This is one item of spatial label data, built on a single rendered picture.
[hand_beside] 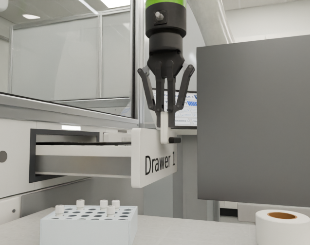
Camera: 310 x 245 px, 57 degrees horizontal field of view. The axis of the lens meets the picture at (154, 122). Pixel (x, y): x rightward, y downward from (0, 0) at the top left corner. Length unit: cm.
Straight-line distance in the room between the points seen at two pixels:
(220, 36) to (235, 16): 353
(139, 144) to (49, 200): 28
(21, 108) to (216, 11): 71
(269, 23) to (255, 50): 376
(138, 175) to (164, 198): 181
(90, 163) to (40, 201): 16
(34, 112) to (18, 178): 14
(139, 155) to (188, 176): 108
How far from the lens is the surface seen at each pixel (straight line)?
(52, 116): 70
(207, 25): 104
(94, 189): 87
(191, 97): 167
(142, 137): 53
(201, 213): 167
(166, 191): 232
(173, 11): 64
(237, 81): 71
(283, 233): 42
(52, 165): 63
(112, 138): 92
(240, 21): 451
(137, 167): 52
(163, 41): 62
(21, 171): 63
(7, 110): 60
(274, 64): 72
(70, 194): 77
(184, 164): 157
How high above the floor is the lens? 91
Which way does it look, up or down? 4 degrees up
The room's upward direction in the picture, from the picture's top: straight up
